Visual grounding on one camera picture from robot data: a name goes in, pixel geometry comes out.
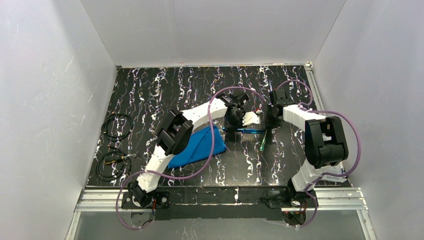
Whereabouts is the iridescent fork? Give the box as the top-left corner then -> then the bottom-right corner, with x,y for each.
259,129 -> 268,152

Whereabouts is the blue cloth napkin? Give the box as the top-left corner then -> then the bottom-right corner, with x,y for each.
167,125 -> 227,169

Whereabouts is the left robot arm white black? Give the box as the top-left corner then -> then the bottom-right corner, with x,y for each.
127,92 -> 261,208

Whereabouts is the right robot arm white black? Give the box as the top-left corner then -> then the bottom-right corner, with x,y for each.
264,89 -> 349,201

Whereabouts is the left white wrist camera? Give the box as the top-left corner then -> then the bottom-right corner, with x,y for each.
242,111 -> 261,126

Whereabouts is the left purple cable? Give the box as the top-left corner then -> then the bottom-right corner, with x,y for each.
115,86 -> 268,231

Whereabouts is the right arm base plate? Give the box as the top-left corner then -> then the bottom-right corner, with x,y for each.
259,187 -> 318,227

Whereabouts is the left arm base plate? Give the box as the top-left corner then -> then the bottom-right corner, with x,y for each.
120,188 -> 171,210

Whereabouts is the aluminium frame rail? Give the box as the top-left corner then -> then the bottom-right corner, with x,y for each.
66,186 -> 376,240

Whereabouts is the black coiled cable lower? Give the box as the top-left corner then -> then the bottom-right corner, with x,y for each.
95,150 -> 137,182

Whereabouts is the black coiled cable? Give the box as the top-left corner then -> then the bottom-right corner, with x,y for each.
100,113 -> 135,143
95,150 -> 137,182

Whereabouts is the black coiled cable upper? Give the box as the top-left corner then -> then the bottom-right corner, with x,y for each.
100,113 -> 135,143

